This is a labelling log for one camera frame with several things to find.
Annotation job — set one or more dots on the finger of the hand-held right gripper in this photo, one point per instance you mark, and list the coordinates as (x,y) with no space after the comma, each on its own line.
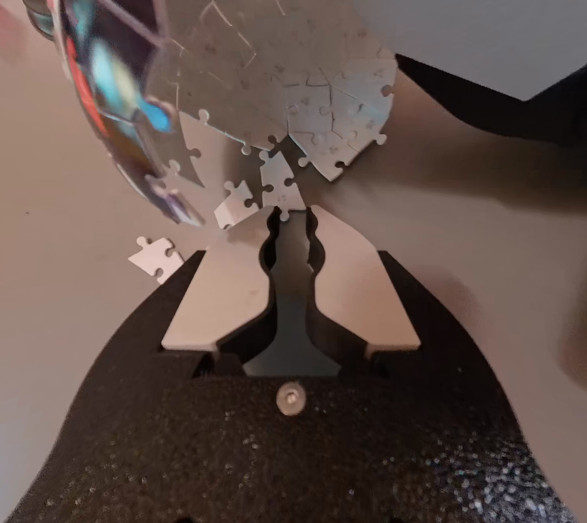
(458,19)

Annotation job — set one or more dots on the partly built puzzle ball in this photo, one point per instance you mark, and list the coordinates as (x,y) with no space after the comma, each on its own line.
(257,28)

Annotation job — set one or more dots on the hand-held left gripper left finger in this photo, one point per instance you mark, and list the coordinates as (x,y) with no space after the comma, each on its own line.
(220,298)

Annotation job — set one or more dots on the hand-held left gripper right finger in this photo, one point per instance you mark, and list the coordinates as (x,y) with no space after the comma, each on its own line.
(362,298)

